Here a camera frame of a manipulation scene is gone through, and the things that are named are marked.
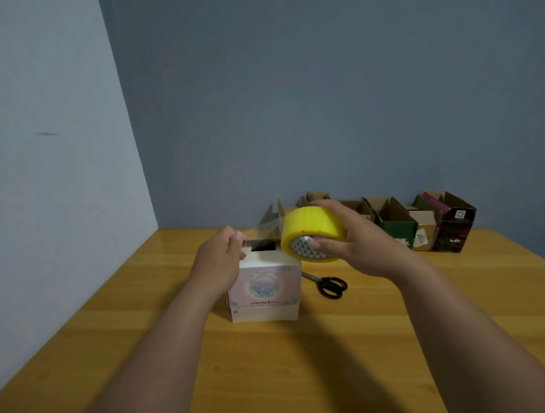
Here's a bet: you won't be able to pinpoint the pink and black carton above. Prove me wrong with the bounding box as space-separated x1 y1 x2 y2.
415 190 477 254

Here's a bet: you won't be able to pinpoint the brown carton with label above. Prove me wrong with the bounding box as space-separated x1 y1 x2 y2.
338 200 376 222

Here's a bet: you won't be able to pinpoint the person's right forearm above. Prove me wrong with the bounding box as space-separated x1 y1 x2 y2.
398 259 545 413

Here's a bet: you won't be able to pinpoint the black box white label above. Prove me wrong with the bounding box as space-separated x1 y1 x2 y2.
227 238 303 324

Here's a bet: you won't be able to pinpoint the black scissors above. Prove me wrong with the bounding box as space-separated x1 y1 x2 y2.
301 271 349 300

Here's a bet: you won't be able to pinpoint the person's right hand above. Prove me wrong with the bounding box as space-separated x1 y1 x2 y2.
308 199 421 280

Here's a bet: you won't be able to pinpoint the green box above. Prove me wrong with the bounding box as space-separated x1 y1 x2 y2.
362 196 419 250

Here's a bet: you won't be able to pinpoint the small brown cardboard box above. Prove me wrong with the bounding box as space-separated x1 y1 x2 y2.
406 206 438 252

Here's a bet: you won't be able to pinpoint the person's left hand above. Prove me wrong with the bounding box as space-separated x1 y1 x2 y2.
187 225 248 304

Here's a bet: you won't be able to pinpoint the person's left forearm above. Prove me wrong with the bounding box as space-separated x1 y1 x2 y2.
91 285 213 413

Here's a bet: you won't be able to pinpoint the plain brown carton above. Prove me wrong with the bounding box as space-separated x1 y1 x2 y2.
297 191 332 209

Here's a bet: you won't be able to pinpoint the yellow tape roll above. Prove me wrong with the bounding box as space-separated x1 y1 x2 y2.
242 206 349 263

